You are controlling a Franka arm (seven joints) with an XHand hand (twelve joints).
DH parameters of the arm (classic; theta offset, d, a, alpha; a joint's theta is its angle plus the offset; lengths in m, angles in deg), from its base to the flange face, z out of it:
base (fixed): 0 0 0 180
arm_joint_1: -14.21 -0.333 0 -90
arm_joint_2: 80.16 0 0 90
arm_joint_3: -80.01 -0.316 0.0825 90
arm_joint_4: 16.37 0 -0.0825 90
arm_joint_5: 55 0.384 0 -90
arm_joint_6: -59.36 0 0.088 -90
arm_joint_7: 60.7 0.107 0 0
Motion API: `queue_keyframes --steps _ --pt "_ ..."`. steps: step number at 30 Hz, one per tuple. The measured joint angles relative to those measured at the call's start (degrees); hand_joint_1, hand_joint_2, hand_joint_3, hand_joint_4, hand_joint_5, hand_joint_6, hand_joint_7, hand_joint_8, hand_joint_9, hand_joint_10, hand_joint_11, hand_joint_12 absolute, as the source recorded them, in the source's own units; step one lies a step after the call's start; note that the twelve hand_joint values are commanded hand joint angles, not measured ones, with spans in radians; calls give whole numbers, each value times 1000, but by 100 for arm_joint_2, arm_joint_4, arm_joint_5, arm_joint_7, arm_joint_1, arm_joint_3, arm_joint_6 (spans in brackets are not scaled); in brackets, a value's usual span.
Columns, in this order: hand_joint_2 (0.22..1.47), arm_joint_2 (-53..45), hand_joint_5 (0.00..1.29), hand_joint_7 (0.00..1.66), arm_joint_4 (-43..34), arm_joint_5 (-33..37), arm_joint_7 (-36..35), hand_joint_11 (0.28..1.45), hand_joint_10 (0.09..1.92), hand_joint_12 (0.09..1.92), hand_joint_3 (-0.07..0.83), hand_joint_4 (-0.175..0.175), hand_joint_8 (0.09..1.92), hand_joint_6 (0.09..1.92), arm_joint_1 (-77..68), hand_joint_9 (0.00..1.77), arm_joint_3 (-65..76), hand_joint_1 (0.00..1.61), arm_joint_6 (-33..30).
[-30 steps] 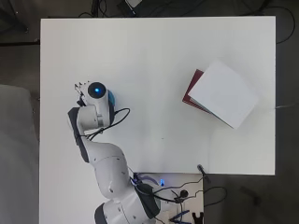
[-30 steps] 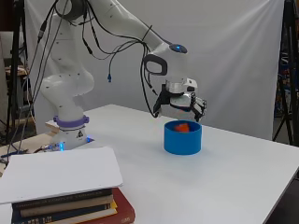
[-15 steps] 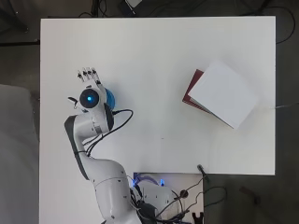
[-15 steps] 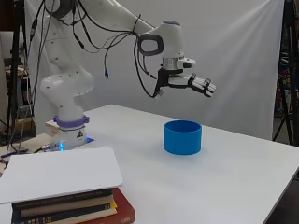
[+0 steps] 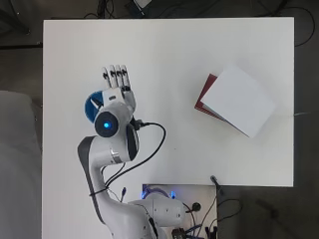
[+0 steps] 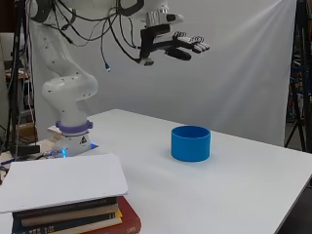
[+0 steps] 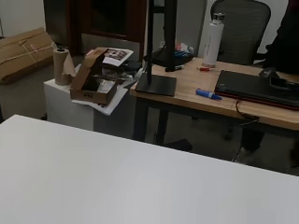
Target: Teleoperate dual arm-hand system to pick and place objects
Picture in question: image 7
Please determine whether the white drink bottle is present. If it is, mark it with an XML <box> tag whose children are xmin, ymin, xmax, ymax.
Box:
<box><xmin>202</xmin><ymin>12</ymin><xmax>226</xmax><ymax>69</ymax></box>

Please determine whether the black computer mouse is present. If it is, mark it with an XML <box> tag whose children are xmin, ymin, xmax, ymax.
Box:
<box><xmin>258</xmin><ymin>67</ymin><xmax>280</xmax><ymax>79</ymax></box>

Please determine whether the person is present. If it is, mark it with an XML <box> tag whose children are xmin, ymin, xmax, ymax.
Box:
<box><xmin>232</xmin><ymin>0</ymin><xmax>299</xmax><ymax>175</ymax></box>

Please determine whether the printed magazine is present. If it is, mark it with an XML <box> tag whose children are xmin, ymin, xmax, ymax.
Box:
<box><xmin>102</xmin><ymin>48</ymin><xmax>135</xmax><ymax>67</ymax></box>

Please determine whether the dark wooden door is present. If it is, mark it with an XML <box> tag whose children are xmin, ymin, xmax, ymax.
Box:
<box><xmin>42</xmin><ymin>0</ymin><xmax>148</xmax><ymax>61</ymax></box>

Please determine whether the black laptop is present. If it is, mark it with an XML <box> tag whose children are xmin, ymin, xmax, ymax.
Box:
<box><xmin>214</xmin><ymin>69</ymin><xmax>299</xmax><ymax>111</ymax></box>

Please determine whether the grey mesh office chair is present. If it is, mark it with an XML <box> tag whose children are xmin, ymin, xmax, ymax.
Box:
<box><xmin>209</xmin><ymin>0</ymin><xmax>272</xmax><ymax>66</ymax></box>

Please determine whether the open cardboard box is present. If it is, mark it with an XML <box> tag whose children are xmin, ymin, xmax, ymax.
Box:
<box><xmin>69</xmin><ymin>47</ymin><xmax>120</xmax><ymax>105</ymax></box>

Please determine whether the brown cardboard package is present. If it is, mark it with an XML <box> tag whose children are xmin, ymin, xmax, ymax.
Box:
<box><xmin>0</xmin><ymin>27</ymin><xmax>58</xmax><ymax>85</ymax></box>

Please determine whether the red pen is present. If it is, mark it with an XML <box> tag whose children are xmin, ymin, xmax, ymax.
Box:
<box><xmin>196</xmin><ymin>66</ymin><xmax>217</xmax><ymax>73</ymax></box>

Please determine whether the black monitor stand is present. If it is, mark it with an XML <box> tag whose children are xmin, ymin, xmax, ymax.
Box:
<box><xmin>134</xmin><ymin>0</ymin><xmax>178</xmax><ymax>98</ymax></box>

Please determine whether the wooden desk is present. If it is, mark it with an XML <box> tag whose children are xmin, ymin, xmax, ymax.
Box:
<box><xmin>129</xmin><ymin>57</ymin><xmax>299</xmax><ymax>147</ymax></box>

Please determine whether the black desk cable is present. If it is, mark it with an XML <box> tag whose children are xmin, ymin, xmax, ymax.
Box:
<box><xmin>232</xmin><ymin>99</ymin><xmax>261</xmax><ymax>163</ymax></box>

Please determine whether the blue marker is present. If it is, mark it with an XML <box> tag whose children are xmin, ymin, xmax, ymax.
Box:
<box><xmin>194</xmin><ymin>88</ymin><xmax>223</xmax><ymax>102</ymax></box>

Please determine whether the white pedestal cabinet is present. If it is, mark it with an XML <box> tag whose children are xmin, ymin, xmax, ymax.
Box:
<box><xmin>43</xmin><ymin>77</ymin><xmax>138</xmax><ymax>140</ymax></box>

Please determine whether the brown paper roll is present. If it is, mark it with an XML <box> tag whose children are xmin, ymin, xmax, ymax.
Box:
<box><xmin>52</xmin><ymin>45</ymin><xmax>77</xmax><ymax>87</ymax></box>

